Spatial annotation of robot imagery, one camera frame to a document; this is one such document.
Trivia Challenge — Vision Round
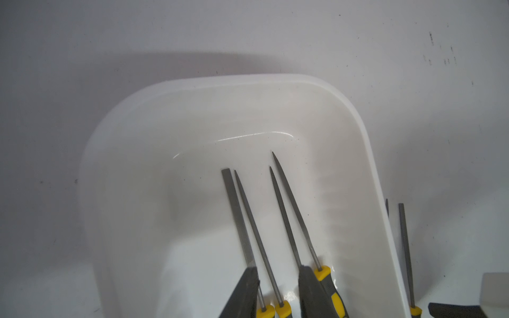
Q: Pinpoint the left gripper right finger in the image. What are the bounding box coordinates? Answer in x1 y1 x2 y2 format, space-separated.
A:
298 265 337 318

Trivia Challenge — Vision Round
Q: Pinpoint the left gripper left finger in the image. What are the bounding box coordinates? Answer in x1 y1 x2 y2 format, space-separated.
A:
219 266 260 318

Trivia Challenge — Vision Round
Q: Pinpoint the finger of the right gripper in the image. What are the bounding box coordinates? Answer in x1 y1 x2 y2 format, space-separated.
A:
428 303 487 318

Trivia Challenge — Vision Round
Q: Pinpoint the file tool two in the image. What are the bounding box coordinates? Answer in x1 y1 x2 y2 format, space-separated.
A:
398 203 422 318

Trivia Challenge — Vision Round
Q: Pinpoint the file tool three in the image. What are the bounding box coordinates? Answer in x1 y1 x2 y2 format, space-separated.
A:
272 152 350 317

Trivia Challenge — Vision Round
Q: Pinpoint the file tool five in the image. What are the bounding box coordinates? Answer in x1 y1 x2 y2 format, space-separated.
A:
234 170 292 318

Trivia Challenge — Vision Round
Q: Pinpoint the file tool four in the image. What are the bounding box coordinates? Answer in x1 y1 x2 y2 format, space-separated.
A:
269 166 302 268

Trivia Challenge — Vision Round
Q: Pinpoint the white plastic storage box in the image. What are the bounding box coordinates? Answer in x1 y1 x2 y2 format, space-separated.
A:
78 74 410 317

